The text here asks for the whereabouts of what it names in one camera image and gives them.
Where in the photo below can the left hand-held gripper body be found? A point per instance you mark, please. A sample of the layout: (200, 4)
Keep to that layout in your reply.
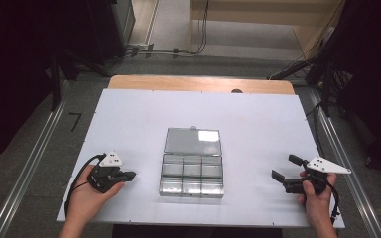
(105, 178)

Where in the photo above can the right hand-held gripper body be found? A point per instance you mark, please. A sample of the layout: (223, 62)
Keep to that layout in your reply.
(314, 180)

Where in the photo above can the clear plastic compartment box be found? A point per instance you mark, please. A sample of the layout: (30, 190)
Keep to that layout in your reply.
(191, 165)

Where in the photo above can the person's right hand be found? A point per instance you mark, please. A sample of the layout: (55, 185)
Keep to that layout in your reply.
(317, 208)

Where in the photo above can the person's left hand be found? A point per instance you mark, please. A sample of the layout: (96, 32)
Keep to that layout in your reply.
(86, 201)

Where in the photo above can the white table board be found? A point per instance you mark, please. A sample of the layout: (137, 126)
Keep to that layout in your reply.
(244, 112)

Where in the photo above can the black stand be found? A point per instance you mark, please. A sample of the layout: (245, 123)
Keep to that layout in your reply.
(55, 82)
(325, 86)

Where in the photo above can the person's dark clothing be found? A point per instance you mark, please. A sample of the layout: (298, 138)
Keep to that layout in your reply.
(195, 232)

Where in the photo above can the wooden table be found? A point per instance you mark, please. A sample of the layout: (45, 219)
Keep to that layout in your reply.
(178, 83)

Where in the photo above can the dark curtain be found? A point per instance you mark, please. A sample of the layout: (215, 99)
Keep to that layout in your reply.
(377, 82)
(10, 82)

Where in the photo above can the dark cabinet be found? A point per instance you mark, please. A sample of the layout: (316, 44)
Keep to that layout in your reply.
(119, 29)

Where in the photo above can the light wooden shelf unit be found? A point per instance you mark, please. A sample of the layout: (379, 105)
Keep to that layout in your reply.
(244, 10)

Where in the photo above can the metal floor rail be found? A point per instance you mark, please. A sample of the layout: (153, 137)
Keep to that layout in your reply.
(347, 158)
(29, 158)

